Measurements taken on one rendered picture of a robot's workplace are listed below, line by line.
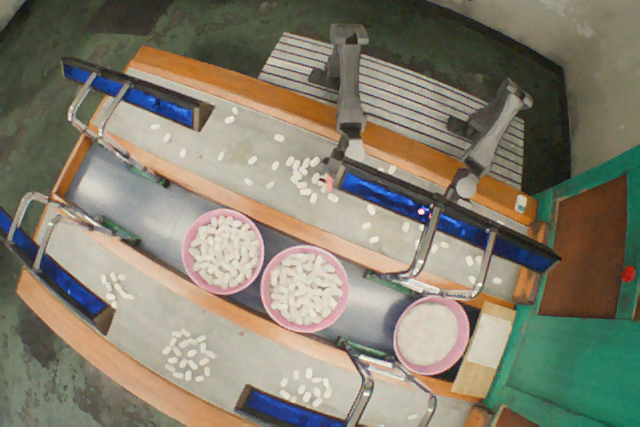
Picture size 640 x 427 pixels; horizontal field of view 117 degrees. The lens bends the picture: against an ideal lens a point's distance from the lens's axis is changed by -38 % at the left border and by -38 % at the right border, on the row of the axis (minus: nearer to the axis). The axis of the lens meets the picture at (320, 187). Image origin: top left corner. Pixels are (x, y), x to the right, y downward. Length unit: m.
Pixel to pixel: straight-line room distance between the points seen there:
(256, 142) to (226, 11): 1.77
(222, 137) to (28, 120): 2.36
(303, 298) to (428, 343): 0.44
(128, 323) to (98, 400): 1.28
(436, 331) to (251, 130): 0.94
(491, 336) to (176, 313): 1.05
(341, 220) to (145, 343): 0.79
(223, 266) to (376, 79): 0.95
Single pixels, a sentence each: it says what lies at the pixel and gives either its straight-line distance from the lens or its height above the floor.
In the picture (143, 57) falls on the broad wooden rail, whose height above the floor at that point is 0.76.
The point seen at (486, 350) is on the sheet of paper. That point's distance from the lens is 1.16.
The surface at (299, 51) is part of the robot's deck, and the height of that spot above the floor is 0.67.
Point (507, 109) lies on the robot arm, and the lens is 0.95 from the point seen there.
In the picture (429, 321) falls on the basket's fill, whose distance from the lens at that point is 1.08.
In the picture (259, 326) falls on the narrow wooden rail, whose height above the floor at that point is 0.76.
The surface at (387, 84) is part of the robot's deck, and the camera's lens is 1.34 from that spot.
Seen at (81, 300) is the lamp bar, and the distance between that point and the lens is 0.83.
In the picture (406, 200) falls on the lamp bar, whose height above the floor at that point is 1.09.
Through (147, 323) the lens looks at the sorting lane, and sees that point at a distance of 1.12.
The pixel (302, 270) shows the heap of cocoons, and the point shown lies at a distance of 0.98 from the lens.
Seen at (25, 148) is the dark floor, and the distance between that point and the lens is 3.03.
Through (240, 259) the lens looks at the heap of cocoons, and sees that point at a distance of 1.01.
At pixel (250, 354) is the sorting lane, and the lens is 1.02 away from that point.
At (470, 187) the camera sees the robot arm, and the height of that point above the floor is 1.01.
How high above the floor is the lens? 1.72
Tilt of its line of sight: 73 degrees down
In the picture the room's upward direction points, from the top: 10 degrees clockwise
